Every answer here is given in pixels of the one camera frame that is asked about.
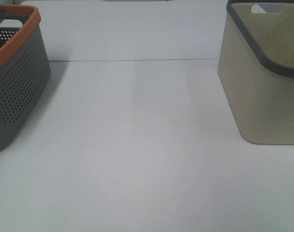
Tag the grey basket orange rim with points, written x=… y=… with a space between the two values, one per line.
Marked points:
x=24 y=69

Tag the beige basket grey rim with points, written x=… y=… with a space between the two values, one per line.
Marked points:
x=256 y=69

